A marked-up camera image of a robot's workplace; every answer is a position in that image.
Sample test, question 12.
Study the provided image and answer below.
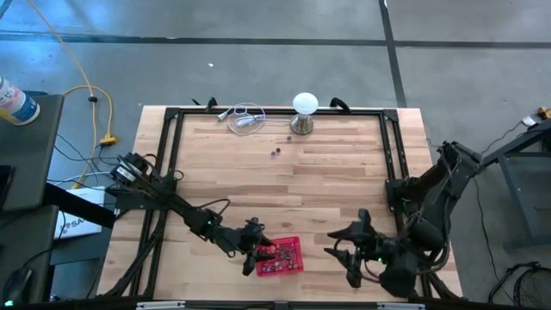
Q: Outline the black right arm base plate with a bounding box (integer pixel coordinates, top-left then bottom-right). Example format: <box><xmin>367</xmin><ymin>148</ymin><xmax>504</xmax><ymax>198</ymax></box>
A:
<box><xmin>385</xmin><ymin>178</ymin><xmax>449</xmax><ymax>213</ymax></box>

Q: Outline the white coiled cable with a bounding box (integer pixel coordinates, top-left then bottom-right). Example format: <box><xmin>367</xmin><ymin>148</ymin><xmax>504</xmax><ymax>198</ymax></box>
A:
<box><xmin>217</xmin><ymin>102</ymin><xmax>294</xmax><ymax>137</ymax></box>

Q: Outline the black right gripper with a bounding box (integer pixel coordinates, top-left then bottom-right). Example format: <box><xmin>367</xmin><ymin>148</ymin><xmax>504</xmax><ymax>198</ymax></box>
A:
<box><xmin>323</xmin><ymin>208</ymin><xmax>391</xmax><ymax>289</ymax></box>

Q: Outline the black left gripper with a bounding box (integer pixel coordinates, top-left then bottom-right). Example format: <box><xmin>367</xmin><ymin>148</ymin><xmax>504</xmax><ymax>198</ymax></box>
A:
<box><xmin>226</xmin><ymin>217</ymin><xmax>277</xmax><ymax>277</ymax></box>

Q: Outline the white globe lamp metal base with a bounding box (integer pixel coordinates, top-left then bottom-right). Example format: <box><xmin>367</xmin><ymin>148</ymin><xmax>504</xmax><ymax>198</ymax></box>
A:
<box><xmin>290</xmin><ymin>91</ymin><xmax>320</xmax><ymax>137</ymax></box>

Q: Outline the red slotted plastic basket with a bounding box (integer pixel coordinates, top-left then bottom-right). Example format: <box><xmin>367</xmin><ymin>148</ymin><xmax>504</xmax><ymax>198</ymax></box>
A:
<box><xmin>254</xmin><ymin>235</ymin><xmax>305</xmax><ymax>277</ymax></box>

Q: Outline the black computer mouse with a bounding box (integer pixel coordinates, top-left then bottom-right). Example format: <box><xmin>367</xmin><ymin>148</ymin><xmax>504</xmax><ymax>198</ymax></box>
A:
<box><xmin>2</xmin><ymin>267</ymin><xmax>34</xmax><ymax>307</ymax></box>

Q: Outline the dark grey desk top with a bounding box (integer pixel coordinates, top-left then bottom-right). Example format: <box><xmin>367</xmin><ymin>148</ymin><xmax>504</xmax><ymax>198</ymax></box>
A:
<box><xmin>0</xmin><ymin>92</ymin><xmax>65</xmax><ymax>212</ymax></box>
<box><xmin>0</xmin><ymin>205</ymin><xmax>59</xmax><ymax>305</ymax></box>

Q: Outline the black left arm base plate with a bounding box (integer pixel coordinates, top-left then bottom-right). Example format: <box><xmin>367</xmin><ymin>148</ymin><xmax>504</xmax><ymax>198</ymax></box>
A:
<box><xmin>115</xmin><ymin>176</ymin><xmax>178</xmax><ymax>212</ymax></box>

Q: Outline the white printed cardboard box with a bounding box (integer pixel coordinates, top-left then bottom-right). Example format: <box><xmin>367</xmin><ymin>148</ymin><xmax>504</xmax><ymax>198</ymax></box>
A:
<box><xmin>53</xmin><ymin>187</ymin><xmax>107</xmax><ymax>240</ymax></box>

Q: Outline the black side table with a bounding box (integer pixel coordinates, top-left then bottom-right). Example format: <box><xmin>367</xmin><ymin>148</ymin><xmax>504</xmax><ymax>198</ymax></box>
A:
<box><xmin>474</xmin><ymin>120</ymin><xmax>551</xmax><ymax>251</ymax></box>

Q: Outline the white bottle blue label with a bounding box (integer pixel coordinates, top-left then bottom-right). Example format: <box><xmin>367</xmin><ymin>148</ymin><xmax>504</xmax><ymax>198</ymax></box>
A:
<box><xmin>0</xmin><ymin>76</ymin><xmax>41</xmax><ymax>126</ymax></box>

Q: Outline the black metal bar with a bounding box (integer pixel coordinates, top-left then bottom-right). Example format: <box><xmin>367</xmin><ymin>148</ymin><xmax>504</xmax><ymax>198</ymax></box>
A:
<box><xmin>42</xmin><ymin>183</ymin><xmax>117</xmax><ymax>229</ymax></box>

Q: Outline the white frame bracket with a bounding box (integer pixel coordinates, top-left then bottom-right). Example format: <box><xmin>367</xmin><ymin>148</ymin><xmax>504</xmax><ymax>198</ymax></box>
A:
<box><xmin>136</xmin><ymin>301</ymin><xmax>186</xmax><ymax>310</ymax></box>
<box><xmin>377</xmin><ymin>302</ymin><xmax>426</xmax><ymax>310</ymax></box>

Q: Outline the yellow extension cord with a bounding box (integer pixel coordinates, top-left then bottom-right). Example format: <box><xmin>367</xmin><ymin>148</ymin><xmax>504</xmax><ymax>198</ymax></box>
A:
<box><xmin>26</xmin><ymin>0</ymin><xmax>118</xmax><ymax>190</ymax></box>

